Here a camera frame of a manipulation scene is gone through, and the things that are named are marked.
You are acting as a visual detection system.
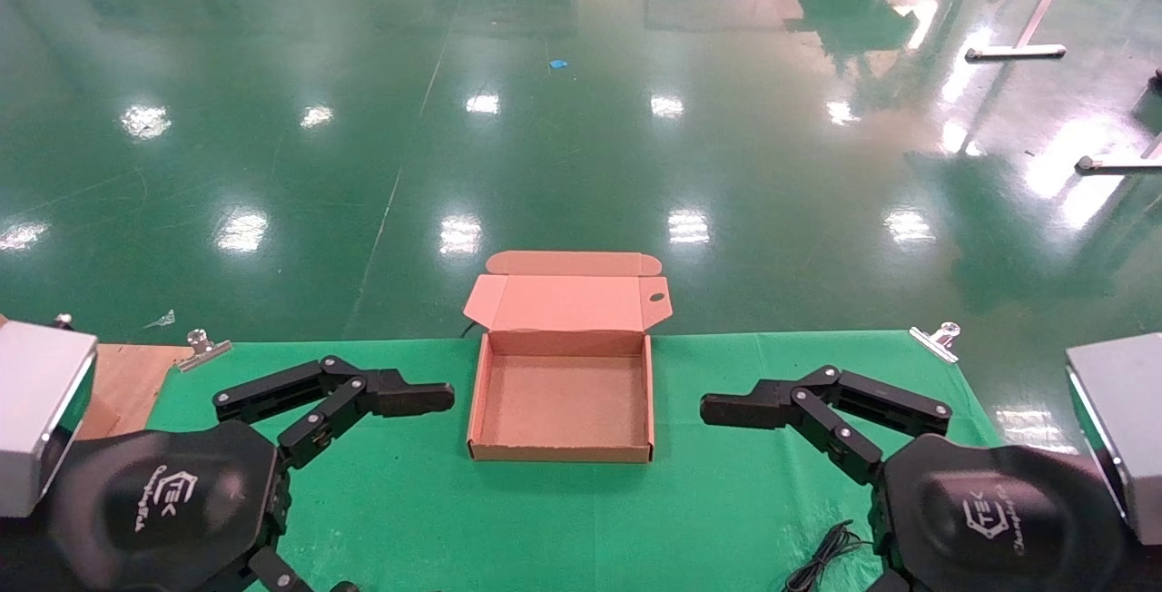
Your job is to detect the white floor stand foot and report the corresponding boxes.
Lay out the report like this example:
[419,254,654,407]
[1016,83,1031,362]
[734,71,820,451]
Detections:
[1076,133,1162,175]

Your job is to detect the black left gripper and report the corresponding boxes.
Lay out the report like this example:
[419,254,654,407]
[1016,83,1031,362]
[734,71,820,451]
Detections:
[41,355,455,592]

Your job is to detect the white stand leg with foot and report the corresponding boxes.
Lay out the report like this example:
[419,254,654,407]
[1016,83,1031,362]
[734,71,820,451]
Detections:
[965,0,1088,63]

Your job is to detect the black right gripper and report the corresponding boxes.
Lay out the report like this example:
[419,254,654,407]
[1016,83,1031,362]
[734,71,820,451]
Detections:
[867,435,1137,592]

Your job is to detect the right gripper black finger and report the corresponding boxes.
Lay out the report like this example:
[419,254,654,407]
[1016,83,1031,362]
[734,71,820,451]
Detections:
[699,365,953,486]

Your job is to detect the silver metal binder clip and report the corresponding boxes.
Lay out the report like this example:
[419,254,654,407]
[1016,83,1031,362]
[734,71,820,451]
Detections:
[177,329,232,372]
[910,321,961,364]

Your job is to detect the black usb cable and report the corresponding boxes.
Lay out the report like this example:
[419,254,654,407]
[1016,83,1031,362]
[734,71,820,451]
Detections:
[783,519,877,592]

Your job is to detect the green table cloth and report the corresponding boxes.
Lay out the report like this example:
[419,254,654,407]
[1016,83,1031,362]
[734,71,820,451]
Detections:
[145,331,1004,592]

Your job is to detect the open brown cardboard box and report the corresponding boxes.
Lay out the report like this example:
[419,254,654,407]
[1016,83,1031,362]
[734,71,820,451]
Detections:
[463,251,674,464]

